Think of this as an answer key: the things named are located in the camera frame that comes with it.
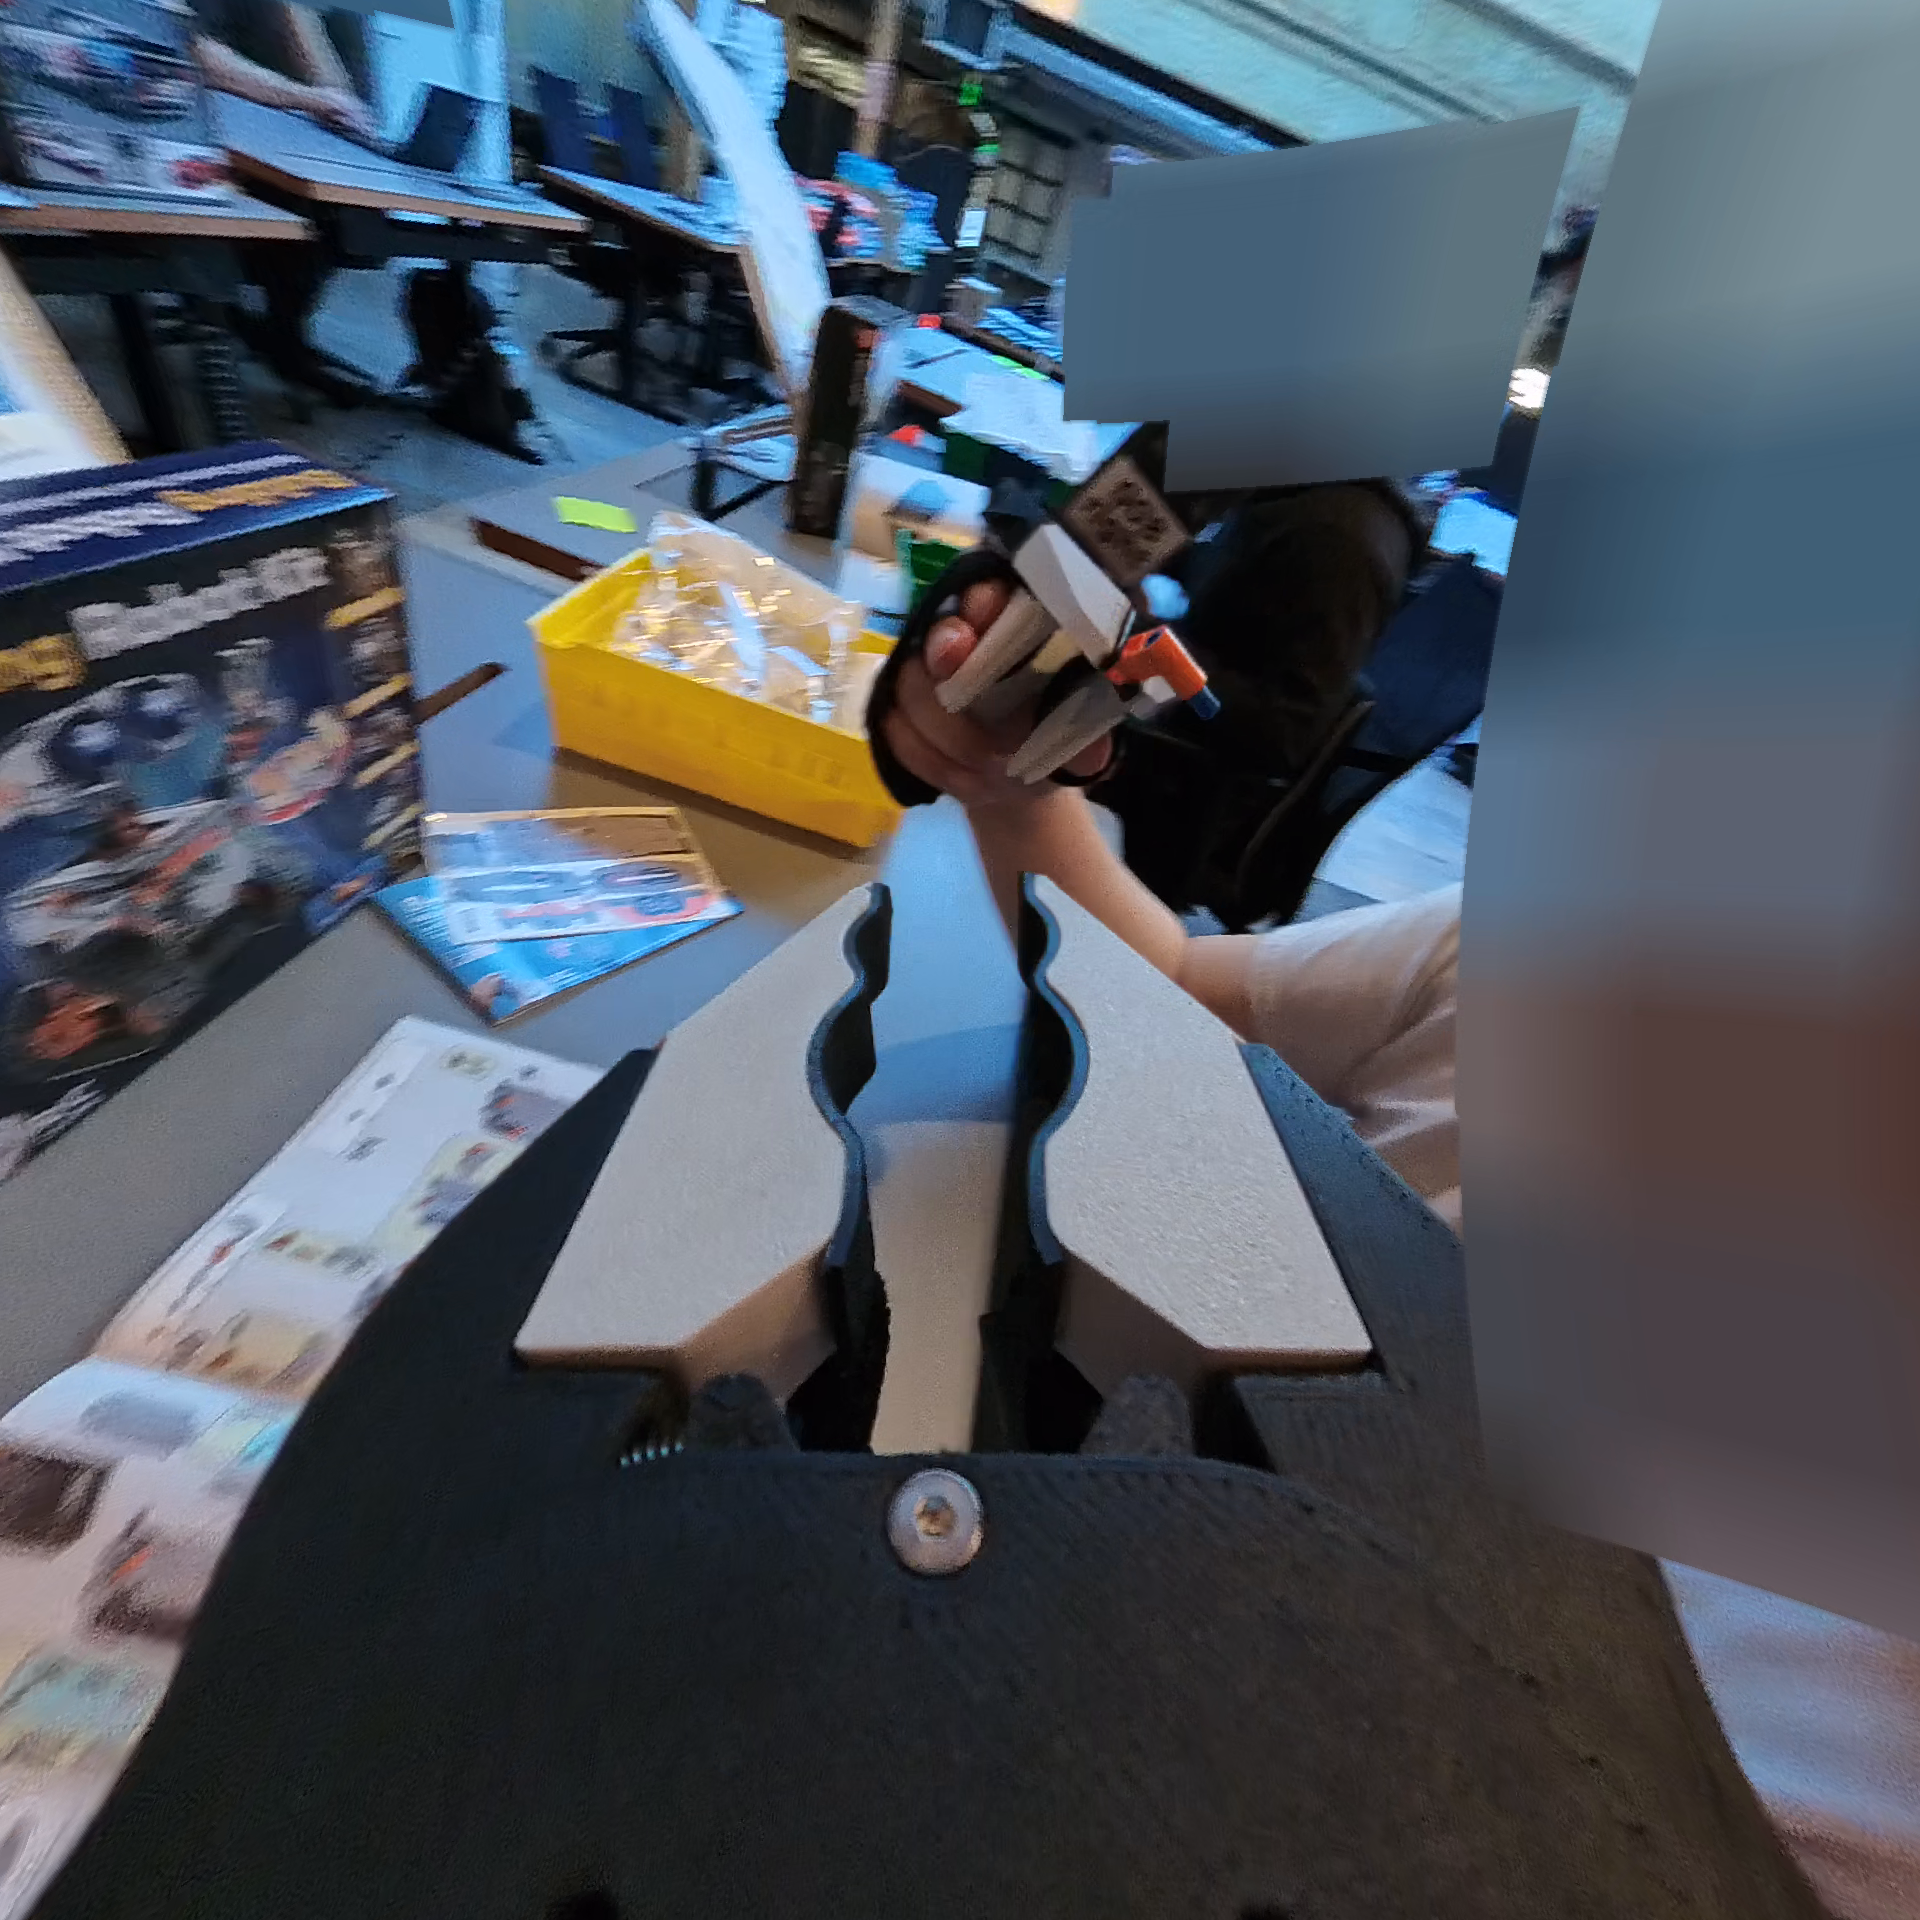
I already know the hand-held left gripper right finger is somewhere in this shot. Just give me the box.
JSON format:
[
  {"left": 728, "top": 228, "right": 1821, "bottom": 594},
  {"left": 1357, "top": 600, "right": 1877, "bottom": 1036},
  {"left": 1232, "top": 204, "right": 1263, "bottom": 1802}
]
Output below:
[{"left": 1017, "top": 871, "right": 1378, "bottom": 1378}]

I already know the orange angled connector piece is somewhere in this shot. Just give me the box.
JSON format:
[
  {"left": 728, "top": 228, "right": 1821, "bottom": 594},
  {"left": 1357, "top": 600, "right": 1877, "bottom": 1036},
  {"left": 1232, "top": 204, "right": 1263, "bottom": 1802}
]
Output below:
[{"left": 1109, "top": 622, "right": 1211, "bottom": 708}]

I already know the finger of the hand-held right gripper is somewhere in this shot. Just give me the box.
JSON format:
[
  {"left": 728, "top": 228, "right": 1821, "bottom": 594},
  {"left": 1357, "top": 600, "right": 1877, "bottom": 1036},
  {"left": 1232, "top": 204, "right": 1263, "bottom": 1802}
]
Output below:
[
  {"left": 1012, "top": 524, "right": 1138, "bottom": 665},
  {"left": 1002, "top": 677, "right": 1168, "bottom": 788}
]

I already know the yellow storage bin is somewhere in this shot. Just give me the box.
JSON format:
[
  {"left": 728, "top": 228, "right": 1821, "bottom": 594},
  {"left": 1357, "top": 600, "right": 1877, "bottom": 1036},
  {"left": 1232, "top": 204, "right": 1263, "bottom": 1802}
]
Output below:
[{"left": 528, "top": 542, "right": 906, "bottom": 853}]

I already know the grey background table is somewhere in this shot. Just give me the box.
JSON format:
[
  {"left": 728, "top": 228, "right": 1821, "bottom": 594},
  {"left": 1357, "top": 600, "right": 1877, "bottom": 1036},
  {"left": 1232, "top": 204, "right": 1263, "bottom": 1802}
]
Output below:
[
  {"left": 0, "top": 177, "right": 320, "bottom": 454},
  {"left": 215, "top": 95, "right": 598, "bottom": 320}
]

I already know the green storage bin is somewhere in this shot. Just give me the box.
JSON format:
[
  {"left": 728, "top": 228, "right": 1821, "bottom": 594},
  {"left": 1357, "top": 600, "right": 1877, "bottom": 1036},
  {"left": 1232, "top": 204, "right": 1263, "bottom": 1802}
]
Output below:
[{"left": 902, "top": 526, "right": 995, "bottom": 622}]

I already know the blue toy set box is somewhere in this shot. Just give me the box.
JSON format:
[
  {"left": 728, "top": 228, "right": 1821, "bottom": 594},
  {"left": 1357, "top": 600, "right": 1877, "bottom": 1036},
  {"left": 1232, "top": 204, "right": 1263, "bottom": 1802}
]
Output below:
[{"left": 0, "top": 439, "right": 425, "bottom": 1166}]

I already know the person's right forearm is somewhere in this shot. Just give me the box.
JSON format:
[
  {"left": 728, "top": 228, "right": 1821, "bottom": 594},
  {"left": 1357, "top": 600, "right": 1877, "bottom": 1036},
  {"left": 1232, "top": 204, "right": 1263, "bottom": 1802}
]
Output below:
[{"left": 961, "top": 785, "right": 1263, "bottom": 1041}]

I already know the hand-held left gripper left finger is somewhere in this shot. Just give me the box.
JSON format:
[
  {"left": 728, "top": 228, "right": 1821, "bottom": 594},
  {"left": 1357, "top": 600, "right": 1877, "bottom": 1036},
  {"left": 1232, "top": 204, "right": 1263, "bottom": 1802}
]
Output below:
[{"left": 514, "top": 883, "right": 891, "bottom": 1378}]

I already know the person's right hand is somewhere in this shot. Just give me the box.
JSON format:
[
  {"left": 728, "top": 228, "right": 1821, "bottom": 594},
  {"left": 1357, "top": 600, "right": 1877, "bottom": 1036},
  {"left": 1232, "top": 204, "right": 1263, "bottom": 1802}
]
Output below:
[{"left": 884, "top": 579, "right": 1128, "bottom": 824}]

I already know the blue printed booklet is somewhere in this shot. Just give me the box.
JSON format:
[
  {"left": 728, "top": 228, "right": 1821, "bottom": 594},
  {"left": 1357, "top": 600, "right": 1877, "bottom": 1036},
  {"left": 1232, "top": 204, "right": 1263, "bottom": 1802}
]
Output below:
[{"left": 368, "top": 858, "right": 745, "bottom": 1029}]

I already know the pale wooden board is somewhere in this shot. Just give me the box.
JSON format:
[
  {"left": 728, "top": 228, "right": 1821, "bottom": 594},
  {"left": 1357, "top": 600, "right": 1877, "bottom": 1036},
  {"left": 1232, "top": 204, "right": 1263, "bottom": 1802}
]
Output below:
[{"left": 0, "top": 247, "right": 133, "bottom": 481}]

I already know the tall black box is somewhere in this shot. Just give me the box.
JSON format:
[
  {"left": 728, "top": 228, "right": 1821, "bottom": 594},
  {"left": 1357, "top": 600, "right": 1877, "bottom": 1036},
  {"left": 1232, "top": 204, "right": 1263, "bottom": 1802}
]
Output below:
[{"left": 788, "top": 293, "right": 904, "bottom": 540}]

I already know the open instruction manual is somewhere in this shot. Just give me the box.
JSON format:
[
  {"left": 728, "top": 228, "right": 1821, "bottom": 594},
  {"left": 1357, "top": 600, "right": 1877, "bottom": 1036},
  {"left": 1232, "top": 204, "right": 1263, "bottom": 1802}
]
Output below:
[{"left": 0, "top": 1017, "right": 611, "bottom": 1866}]

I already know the white leaning board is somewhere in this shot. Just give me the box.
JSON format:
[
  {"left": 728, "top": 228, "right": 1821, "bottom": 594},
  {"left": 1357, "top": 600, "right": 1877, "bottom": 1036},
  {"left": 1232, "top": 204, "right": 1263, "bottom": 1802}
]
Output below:
[{"left": 644, "top": 0, "right": 836, "bottom": 403}]

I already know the pile of clear plastic bags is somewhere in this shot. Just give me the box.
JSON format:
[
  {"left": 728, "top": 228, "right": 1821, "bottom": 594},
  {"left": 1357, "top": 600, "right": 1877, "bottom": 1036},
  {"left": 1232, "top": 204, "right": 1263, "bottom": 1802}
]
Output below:
[{"left": 607, "top": 509, "right": 874, "bottom": 708}]

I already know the printed toy box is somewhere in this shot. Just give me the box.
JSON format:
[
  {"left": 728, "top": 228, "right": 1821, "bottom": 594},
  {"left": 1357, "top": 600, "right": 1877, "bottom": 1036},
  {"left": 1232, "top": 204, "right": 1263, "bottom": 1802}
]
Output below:
[{"left": 0, "top": 0, "right": 215, "bottom": 194}]

